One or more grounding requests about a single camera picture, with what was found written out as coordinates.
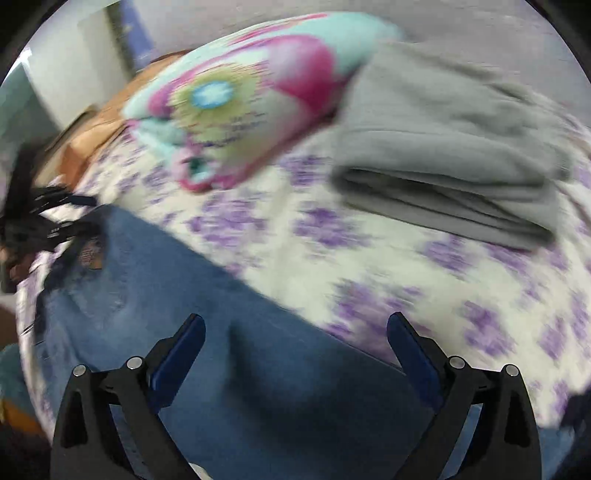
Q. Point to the colourful floral blanket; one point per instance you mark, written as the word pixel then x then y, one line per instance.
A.
pixel 244 101

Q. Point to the grey folded blanket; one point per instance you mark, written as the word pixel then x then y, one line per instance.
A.
pixel 452 152

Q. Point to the blue denim pants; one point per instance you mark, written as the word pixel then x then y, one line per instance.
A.
pixel 258 369

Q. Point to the blue wall hanging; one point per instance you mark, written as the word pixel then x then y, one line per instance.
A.
pixel 134 32

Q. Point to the purple floral bedsheet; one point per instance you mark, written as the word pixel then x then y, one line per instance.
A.
pixel 369 249

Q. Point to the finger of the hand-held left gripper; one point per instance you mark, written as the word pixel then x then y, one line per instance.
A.
pixel 76 200
pixel 69 229

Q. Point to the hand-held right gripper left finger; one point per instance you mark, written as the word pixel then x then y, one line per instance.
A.
pixel 178 355

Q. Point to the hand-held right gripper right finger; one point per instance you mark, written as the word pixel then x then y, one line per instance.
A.
pixel 415 357

